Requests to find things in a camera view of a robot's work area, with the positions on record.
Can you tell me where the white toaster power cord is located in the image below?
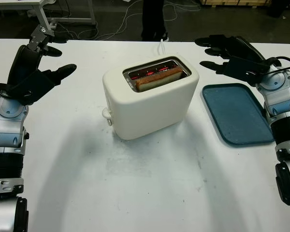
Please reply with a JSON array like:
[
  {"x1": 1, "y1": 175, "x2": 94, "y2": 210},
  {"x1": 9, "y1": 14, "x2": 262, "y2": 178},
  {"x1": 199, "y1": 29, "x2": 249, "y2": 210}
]
[{"x1": 157, "y1": 38, "x2": 166, "y2": 55}]

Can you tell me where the white floor cable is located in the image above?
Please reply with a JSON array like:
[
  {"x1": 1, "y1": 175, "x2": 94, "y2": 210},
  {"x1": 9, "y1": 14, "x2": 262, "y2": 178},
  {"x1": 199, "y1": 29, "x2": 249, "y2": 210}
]
[{"x1": 60, "y1": 0, "x2": 184, "y2": 41}]

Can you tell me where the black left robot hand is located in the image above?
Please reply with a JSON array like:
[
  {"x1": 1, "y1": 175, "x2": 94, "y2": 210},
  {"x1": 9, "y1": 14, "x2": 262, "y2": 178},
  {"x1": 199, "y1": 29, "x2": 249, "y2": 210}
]
[{"x1": 9, "y1": 24, "x2": 77, "y2": 85}]

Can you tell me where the black bulky object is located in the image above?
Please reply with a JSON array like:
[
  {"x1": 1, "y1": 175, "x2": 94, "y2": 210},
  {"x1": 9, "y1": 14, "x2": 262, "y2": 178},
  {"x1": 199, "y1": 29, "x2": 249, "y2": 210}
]
[{"x1": 268, "y1": 0, "x2": 290, "y2": 17}]

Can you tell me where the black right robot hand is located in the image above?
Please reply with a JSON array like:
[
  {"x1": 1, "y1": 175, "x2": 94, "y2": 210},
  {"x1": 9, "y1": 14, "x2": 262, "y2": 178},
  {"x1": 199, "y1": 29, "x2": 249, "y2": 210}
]
[{"x1": 194, "y1": 34, "x2": 267, "y2": 74}]

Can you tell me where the toast slice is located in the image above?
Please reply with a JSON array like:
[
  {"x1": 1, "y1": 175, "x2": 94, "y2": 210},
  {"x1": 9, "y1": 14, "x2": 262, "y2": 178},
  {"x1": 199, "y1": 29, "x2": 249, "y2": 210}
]
[{"x1": 135, "y1": 67, "x2": 186, "y2": 92}]

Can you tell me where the person in black trousers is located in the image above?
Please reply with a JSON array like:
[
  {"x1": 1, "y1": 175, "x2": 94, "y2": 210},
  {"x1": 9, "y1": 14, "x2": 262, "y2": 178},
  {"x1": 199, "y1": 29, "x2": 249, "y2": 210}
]
[{"x1": 141, "y1": 0, "x2": 170, "y2": 42}]

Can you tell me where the white two-slot toaster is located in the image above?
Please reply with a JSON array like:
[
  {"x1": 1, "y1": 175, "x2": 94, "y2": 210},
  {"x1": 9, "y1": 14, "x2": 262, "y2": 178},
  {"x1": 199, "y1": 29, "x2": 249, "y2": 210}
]
[{"x1": 101, "y1": 55, "x2": 200, "y2": 141}]

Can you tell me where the wooden pallet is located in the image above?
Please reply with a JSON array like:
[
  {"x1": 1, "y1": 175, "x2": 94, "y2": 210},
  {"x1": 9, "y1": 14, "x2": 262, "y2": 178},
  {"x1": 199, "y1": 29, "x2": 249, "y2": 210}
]
[{"x1": 200, "y1": 0, "x2": 269, "y2": 5}]

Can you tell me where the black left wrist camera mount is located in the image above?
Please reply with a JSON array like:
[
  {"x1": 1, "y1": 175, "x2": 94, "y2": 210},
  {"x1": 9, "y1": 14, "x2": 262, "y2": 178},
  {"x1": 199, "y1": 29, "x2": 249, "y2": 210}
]
[{"x1": 8, "y1": 70, "x2": 58, "y2": 106}]

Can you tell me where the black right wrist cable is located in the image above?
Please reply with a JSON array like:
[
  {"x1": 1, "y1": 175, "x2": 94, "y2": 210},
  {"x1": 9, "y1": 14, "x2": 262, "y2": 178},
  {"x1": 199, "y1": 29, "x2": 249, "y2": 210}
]
[{"x1": 262, "y1": 56, "x2": 290, "y2": 75}]

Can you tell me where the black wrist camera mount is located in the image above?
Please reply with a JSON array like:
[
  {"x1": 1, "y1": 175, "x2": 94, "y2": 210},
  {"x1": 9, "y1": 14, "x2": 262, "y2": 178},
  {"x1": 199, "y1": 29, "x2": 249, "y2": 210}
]
[
  {"x1": 216, "y1": 57, "x2": 270, "y2": 87},
  {"x1": 8, "y1": 70, "x2": 58, "y2": 106}
]

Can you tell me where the blue plastic tray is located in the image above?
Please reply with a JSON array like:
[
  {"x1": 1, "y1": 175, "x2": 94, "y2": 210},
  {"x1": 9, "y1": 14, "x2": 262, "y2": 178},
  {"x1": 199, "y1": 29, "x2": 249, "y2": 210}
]
[{"x1": 202, "y1": 83, "x2": 274, "y2": 147}]

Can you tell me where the white metal-frame desk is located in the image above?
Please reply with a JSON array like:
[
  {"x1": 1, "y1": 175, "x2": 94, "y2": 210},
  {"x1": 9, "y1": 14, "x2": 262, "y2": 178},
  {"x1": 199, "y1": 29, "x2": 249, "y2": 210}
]
[{"x1": 0, "y1": 0, "x2": 97, "y2": 31}]

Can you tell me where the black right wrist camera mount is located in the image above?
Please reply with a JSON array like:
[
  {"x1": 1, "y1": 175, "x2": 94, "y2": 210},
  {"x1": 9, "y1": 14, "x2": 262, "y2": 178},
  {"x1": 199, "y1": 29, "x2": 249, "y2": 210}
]
[{"x1": 216, "y1": 57, "x2": 270, "y2": 87}]

